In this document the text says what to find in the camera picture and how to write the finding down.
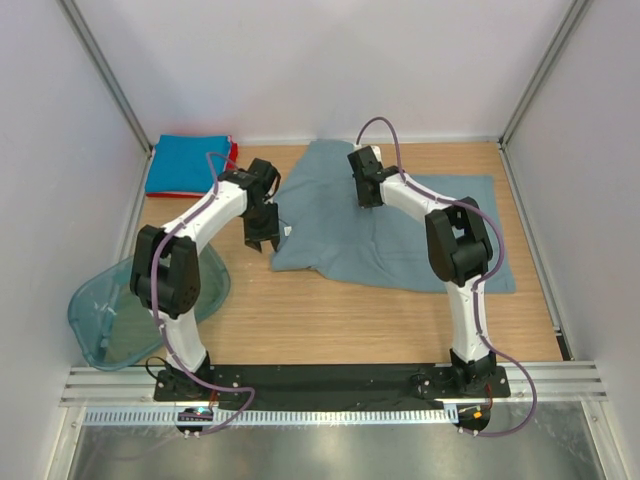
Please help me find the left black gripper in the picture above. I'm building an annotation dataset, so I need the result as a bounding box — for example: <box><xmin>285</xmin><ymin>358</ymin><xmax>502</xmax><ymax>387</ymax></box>
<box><xmin>242</xmin><ymin>200</ymin><xmax>279</xmax><ymax>253</ymax></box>

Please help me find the grey-blue t shirt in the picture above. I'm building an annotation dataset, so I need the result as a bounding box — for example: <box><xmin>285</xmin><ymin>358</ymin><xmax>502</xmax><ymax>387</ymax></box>
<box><xmin>269</xmin><ymin>139</ymin><xmax>517</xmax><ymax>295</ymax></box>

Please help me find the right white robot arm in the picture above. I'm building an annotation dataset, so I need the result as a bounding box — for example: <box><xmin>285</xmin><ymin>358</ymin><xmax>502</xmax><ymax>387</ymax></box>
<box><xmin>347</xmin><ymin>144</ymin><xmax>497</xmax><ymax>396</ymax></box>

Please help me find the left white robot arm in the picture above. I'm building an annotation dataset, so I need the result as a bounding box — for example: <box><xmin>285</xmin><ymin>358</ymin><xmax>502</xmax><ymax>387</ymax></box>
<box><xmin>130</xmin><ymin>158</ymin><xmax>281</xmax><ymax>400</ymax></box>

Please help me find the folded red t shirt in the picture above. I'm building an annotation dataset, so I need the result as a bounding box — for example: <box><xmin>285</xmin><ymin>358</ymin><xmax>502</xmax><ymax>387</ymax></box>
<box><xmin>145</xmin><ymin>140</ymin><xmax>240</xmax><ymax>200</ymax></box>

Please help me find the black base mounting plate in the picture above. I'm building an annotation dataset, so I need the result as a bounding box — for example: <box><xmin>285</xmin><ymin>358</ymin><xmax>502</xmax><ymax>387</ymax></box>
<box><xmin>152</xmin><ymin>362</ymin><xmax>512</xmax><ymax>412</ymax></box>

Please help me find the translucent teal plastic basket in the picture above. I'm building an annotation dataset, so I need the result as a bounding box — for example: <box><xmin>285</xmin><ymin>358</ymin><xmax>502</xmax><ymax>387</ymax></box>
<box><xmin>67</xmin><ymin>246</ymin><xmax>231</xmax><ymax>371</ymax></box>

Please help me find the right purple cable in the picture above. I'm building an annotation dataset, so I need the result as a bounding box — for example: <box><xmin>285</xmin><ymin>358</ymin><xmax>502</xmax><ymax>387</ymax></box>
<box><xmin>355</xmin><ymin>116</ymin><xmax>539</xmax><ymax>441</ymax></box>

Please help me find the purple cable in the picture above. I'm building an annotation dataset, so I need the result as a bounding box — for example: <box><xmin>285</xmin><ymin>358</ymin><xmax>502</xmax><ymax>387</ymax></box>
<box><xmin>355</xmin><ymin>116</ymin><xmax>539</xmax><ymax>441</ymax></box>
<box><xmin>149</xmin><ymin>150</ymin><xmax>257</xmax><ymax>436</ymax></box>

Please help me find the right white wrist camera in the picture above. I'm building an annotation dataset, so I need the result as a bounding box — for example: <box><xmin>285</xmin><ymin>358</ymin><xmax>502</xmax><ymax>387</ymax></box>
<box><xmin>354</xmin><ymin>145</ymin><xmax>382</xmax><ymax>162</ymax></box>

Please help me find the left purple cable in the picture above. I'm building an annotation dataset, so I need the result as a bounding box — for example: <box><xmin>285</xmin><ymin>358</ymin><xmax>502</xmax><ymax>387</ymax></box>
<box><xmin>149</xmin><ymin>150</ymin><xmax>257</xmax><ymax>436</ymax></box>

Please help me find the slotted grey cable duct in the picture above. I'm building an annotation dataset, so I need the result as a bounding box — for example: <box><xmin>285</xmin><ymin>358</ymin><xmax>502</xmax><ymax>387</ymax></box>
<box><xmin>83</xmin><ymin>406</ymin><xmax>458</xmax><ymax>428</ymax></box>

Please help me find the aluminium extrusion rail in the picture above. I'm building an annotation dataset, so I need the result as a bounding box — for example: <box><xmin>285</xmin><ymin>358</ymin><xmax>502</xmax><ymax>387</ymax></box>
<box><xmin>60</xmin><ymin>361</ymin><xmax>608</xmax><ymax>406</ymax></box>

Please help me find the right aluminium frame post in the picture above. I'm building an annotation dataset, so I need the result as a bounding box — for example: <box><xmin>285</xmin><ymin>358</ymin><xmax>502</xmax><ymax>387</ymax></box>
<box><xmin>498</xmin><ymin>0</ymin><xmax>592</xmax><ymax>150</ymax></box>

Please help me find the aluminium frame post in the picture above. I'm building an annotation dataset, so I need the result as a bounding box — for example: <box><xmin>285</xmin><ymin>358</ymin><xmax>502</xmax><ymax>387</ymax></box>
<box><xmin>56</xmin><ymin>0</ymin><xmax>152</xmax><ymax>156</ymax></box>
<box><xmin>498</xmin><ymin>0</ymin><xmax>592</xmax><ymax>150</ymax></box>

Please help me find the left aluminium frame post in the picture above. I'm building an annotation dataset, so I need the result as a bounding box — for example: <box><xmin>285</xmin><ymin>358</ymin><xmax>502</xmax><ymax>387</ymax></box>
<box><xmin>56</xmin><ymin>0</ymin><xmax>152</xmax><ymax>156</ymax></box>

